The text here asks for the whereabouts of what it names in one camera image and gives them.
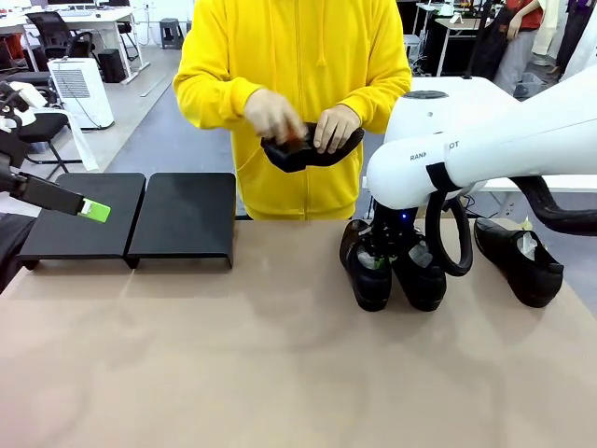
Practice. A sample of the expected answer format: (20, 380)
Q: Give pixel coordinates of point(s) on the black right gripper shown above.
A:
(392, 228)

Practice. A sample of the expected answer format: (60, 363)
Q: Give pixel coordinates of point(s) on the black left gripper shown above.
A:
(5, 177)

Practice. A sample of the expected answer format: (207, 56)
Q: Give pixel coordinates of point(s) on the brown shoe brush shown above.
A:
(294, 136)

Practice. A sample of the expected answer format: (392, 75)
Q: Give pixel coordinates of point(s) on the person's right forearm yellow sleeve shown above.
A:
(210, 98)

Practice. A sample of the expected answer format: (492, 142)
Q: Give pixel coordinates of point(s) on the person's left forearm yellow sleeve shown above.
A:
(387, 102)

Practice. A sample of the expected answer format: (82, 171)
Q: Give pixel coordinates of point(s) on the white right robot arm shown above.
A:
(513, 130)

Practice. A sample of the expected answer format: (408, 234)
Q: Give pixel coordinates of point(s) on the black shoe stand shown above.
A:
(186, 214)
(84, 219)

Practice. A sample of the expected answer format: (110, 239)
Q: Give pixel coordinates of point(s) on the person's left hand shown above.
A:
(338, 128)

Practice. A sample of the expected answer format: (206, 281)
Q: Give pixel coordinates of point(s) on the person's right hand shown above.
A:
(270, 112)

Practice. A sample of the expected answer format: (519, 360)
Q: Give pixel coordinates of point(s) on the white paper shoe stuffing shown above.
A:
(529, 242)
(420, 254)

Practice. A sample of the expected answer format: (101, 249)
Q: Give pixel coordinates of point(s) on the black visitor chair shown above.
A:
(46, 126)

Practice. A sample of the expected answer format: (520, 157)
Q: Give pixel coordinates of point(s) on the white air purifier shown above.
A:
(81, 93)

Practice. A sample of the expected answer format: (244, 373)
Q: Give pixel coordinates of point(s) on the black computer tower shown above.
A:
(111, 65)

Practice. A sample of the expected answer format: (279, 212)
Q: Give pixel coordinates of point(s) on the black mesh office chair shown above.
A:
(51, 32)

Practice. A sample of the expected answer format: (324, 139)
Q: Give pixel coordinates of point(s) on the white office desk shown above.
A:
(93, 16)

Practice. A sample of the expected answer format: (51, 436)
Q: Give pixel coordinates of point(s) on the grey plastic stool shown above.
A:
(171, 28)

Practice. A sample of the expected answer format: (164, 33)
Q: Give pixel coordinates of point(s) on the person in yellow hoodie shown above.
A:
(303, 46)

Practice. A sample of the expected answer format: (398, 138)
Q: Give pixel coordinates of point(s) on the black hanging coat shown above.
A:
(490, 46)

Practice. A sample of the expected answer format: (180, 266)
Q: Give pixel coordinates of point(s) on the wooden top desk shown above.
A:
(462, 23)

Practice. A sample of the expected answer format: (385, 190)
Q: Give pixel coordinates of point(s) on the mannequin with red shirt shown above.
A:
(531, 16)

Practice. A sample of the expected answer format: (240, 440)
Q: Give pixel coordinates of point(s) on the cream hanging jacket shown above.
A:
(550, 28)

